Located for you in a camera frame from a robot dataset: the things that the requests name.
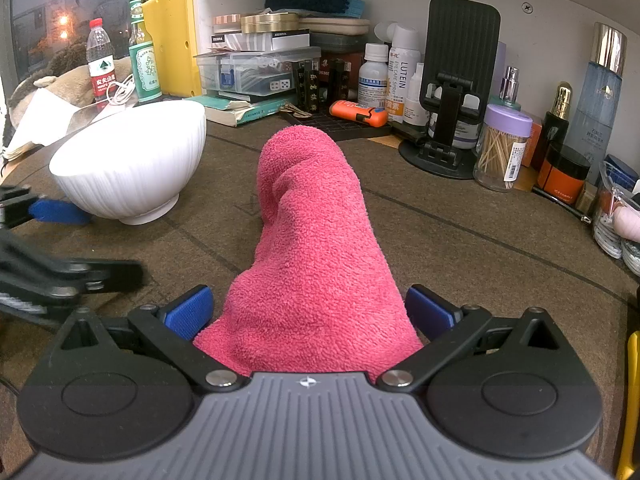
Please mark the green cover book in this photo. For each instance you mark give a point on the green cover book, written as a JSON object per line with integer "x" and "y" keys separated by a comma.
{"x": 235, "y": 116}

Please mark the orange plastic tool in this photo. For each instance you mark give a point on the orange plastic tool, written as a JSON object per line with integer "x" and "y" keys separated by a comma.
{"x": 357, "y": 112}

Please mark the clear plastic storage box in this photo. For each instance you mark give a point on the clear plastic storage box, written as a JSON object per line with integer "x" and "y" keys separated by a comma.
{"x": 250, "y": 67}

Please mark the small perfume spray bottle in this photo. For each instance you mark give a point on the small perfume spray bottle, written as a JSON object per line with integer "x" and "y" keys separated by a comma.
{"x": 507, "y": 87}

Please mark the white paper sheet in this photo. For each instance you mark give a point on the white paper sheet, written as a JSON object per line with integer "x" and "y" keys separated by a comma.
{"x": 40, "y": 120}

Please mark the red label water bottle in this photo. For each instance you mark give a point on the red label water bottle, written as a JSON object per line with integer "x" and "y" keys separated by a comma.
{"x": 101, "y": 60}

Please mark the small white dropper bottle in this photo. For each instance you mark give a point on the small white dropper bottle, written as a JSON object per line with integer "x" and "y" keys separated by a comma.
{"x": 414, "y": 102}

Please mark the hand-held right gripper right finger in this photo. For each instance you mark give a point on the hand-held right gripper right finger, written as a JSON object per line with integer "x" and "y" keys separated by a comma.
{"x": 431, "y": 310}

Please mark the black phone stand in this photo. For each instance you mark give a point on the black phone stand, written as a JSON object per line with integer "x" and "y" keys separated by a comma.
{"x": 462, "y": 35}

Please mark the white bottle dark label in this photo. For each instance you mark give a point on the white bottle dark label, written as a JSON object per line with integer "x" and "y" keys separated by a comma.
{"x": 467, "y": 127}

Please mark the green glass bottle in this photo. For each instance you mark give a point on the green glass bottle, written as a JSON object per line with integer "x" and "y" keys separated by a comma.
{"x": 145, "y": 65}

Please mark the yellow plastic object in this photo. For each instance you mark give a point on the yellow plastic object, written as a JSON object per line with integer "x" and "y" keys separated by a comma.
{"x": 631, "y": 400}

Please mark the round gold tin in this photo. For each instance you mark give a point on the round gold tin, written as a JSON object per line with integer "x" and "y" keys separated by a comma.
{"x": 270, "y": 23}

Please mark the gold metal clip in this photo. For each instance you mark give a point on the gold metal clip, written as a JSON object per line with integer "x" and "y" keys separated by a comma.
{"x": 295, "y": 111}

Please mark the black white stationery box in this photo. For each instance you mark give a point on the black white stationery box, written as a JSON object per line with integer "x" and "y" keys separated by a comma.
{"x": 280, "y": 40}

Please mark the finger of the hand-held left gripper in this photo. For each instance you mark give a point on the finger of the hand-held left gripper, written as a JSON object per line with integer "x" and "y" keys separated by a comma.
{"x": 100, "y": 275}
{"x": 60, "y": 212}

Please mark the orange carton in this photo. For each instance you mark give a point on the orange carton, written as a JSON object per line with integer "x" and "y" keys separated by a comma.
{"x": 534, "y": 135}

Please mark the beige flat case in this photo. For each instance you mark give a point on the beige flat case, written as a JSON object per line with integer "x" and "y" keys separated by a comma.
{"x": 335, "y": 26}

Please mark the white pill bottle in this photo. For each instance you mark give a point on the white pill bottle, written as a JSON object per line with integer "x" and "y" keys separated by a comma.
{"x": 372, "y": 82}

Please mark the pink terry towel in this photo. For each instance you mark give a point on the pink terry towel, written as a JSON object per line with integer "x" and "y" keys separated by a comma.
{"x": 310, "y": 240}

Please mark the brown plush toy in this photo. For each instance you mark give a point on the brown plush toy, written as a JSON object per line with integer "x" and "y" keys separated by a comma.
{"x": 60, "y": 77}

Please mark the yellow plastic box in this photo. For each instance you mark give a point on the yellow plastic box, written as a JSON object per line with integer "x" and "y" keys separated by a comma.
{"x": 172, "y": 35}

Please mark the white ribbed bowl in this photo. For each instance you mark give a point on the white ribbed bowl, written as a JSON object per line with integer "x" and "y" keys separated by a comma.
{"x": 135, "y": 160}

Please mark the purple lid toothpick jar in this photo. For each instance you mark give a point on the purple lid toothpick jar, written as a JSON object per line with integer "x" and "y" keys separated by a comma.
{"x": 502, "y": 155}

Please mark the dark brown carved block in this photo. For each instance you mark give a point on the dark brown carved block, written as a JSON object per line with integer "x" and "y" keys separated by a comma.
{"x": 342, "y": 82}
{"x": 306, "y": 87}

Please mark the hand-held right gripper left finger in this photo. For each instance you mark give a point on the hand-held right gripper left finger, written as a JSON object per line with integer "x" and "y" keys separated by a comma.
{"x": 187, "y": 312}

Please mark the clear plastic container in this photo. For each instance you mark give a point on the clear plastic container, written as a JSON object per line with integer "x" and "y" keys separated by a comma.
{"x": 607, "y": 220}

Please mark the orange cosmetic jar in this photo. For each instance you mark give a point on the orange cosmetic jar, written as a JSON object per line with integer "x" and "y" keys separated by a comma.
{"x": 565, "y": 175}

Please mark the black gold serum bottle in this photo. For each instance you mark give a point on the black gold serum bottle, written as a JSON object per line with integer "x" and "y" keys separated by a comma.
{"x": 555, "y": 125}

